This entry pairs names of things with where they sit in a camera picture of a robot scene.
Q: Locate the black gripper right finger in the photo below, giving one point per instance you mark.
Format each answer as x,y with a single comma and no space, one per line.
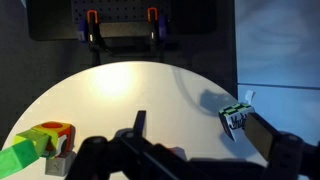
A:
283,153

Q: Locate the orange blue spring clamp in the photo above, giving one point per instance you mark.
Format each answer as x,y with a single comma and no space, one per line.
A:
90,30
155,28

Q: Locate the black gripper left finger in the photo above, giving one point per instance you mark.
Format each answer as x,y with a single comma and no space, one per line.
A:
100,156

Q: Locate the small grey block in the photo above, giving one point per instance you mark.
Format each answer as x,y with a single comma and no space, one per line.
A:
60,165

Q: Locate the yellow-green block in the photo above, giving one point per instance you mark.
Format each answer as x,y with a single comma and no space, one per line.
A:
33,138

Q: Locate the bright green translucent block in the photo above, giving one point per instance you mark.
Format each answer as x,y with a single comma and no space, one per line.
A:
16,158

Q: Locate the green black checkered cube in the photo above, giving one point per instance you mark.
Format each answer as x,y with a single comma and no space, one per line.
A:
236,123

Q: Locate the black perforated breadboard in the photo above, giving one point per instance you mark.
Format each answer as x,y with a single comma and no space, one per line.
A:
126,10

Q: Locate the orange yellow cube with hole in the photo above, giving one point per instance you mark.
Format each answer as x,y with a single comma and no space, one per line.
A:
68,140

